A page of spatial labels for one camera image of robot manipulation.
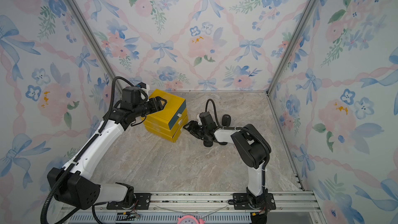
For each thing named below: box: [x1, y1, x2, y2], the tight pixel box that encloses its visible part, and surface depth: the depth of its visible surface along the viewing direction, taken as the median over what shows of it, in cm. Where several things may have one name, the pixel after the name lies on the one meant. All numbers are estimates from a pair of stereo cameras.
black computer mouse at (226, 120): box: [221, 114, 232, 128], surface depth 105 cm
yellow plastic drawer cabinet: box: [141, 89, 189, 143], surface depth 85 cm
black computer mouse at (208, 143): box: [203, 140, 213, 148], surface depth 94 cm
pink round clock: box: [176, 214, 206, 224], surface depth 69 cm
